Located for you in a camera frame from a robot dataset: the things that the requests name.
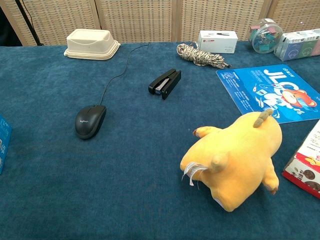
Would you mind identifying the thin black mouse cable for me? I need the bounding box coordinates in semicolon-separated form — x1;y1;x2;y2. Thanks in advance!
99;42;152;107

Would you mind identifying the black computer mouse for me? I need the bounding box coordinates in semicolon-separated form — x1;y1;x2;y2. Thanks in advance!
75;104;107;140

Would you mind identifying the blue printed mouse pad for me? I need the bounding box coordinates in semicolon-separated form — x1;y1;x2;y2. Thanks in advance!
215;64;320;125

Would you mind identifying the black stapler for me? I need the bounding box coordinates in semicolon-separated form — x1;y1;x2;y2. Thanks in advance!
148;68;182;101

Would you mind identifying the dark blue table cloth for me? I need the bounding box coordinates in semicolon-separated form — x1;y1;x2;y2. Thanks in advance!
0;41;320;240

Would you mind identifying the yellow plush toy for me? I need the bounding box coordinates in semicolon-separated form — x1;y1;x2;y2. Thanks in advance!
179;108;283;213

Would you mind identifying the white box with red logo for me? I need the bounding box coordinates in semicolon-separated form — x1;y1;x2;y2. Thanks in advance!
197;30;239;54

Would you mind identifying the woven wooden folding screen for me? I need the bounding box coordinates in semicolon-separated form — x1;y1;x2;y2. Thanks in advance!
0;0;320;47

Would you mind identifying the cream plastic lunch box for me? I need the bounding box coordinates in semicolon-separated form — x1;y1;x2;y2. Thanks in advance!
63;28;121;61

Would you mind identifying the clear jar of binder clips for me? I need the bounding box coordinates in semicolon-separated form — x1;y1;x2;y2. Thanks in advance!
248;18;285;54

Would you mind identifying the red white snack box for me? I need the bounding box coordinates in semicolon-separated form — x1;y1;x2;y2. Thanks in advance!
282;119;320;200

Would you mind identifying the long white pastel box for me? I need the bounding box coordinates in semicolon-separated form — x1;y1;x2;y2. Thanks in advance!
273;28;320;62

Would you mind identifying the blue cookie box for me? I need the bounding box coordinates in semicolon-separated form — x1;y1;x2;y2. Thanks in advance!
0;114;13;176

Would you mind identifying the black tripod stand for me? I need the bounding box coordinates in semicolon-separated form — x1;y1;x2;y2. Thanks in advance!
14;0;45;47

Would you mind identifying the coiled beige black rope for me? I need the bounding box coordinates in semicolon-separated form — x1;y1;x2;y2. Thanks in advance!
176;42;232;70

